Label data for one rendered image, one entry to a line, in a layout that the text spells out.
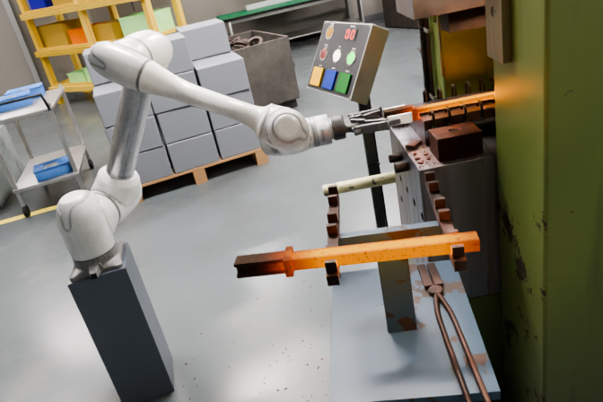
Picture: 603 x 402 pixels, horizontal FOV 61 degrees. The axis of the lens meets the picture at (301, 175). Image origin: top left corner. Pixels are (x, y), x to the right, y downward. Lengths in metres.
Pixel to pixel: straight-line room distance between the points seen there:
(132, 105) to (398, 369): 1.22
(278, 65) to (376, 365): 4.24
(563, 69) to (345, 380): 0.72
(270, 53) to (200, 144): 1.49
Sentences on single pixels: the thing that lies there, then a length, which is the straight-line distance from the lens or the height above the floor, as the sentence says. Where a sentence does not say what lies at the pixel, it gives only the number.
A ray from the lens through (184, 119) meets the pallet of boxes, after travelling 3.84.
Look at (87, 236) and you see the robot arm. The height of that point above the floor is 0.75.
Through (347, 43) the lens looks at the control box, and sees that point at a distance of 1.99.
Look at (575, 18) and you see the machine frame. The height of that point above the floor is 1.29.
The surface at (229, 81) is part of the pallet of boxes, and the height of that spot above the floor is 0.70.
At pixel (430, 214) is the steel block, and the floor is 0.78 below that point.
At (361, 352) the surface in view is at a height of 0.75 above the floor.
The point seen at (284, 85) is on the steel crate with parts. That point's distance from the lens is 5.14.
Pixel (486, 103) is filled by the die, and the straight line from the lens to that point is 1.57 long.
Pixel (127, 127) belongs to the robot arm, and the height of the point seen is 1.05.
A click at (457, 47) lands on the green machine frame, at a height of 1.12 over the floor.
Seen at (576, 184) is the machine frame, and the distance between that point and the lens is 1.22.
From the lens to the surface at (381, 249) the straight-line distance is 0.88.
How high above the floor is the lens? 1.50
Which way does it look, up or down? 24 degrees down
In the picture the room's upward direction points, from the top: 12 degrees counter-clockwise
